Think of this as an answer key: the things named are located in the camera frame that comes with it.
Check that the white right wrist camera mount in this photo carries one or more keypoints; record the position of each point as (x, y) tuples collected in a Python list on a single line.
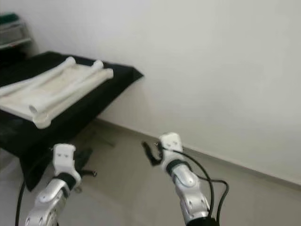
[(171, 141)]

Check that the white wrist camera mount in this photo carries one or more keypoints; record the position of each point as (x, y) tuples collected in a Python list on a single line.
[(63, 155), (171, 141)]

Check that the black tablecloth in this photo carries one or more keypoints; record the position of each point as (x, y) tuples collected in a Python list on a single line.
[(75, 127)]

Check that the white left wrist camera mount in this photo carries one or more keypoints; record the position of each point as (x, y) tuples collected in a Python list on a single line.
[(63, 155)]

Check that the white plastic children table top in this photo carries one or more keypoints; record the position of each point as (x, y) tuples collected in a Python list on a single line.
[(49, 89)]

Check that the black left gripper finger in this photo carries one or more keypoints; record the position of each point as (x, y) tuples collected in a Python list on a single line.
[(83, 158)]

